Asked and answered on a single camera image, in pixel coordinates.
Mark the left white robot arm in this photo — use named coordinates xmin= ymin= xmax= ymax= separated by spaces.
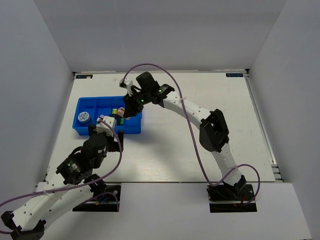
xmin=1 ymin=125 xmax=124 ymax=240

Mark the yellow cap black highlighter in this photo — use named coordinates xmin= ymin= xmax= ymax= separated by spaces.
xmin=111 ymin=108 xmax=118 ymax=120

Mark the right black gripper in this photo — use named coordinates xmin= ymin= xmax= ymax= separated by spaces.
xmin=123 ymin=89 xmax=152 ymax=118

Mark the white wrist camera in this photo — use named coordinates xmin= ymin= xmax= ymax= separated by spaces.
xmin=119 ymin=78 xmax=133 ymax=97
xmin=96 ymin=115 xmax=116 ymax=137

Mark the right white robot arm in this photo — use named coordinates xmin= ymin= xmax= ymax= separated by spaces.
xmin=119 ymin=71 xmax=247 ymax=200

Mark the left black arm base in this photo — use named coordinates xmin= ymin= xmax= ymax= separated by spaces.
xmin=72 ymin=184 xmax=122 ymax=213

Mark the black corner label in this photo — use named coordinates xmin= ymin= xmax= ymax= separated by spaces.
xmin=225 ymin=73 xmax=244 ymax=78
xmin=75 ymin=74 xmax=93 ymax=79

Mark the blue compartment tray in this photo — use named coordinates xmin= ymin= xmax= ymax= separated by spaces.
xmin=72 ymin=96 xmax=142 ymax=136

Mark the purple cable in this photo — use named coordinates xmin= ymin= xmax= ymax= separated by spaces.
xmin=118 ymin=63 xmax=261 ymax=207
xmin=0 ymin=114 xmax=124 ymax=235

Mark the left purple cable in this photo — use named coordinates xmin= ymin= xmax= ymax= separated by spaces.
xmin=0 ymin=114 xmax=124 ymax=235

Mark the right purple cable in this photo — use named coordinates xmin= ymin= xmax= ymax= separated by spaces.
xmin=118 ymin=63 xmax=261 ymax=207

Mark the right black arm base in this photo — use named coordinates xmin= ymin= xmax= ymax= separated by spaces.
xmin=206 ymin=184 xmax=258 ymax=213

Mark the left black corner label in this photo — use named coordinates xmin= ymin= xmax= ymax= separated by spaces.
xmin=75 ymin=74 xmax=93 ymax=79

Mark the right black corner label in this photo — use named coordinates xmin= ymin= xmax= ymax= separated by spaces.
xmin=225 ymin=73 xmax=244 ymax=78

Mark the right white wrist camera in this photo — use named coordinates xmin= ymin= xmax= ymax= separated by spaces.
xmin=119 ymin=78 xmax=133 ymax=97

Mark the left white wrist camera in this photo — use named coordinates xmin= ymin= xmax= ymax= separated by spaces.
xmin=96 ymin=115 xmax=116 ymax=137

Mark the blue patterned tape roll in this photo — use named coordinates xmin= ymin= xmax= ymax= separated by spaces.
xmin=77 ymin=111 xmax=92 ymax=125

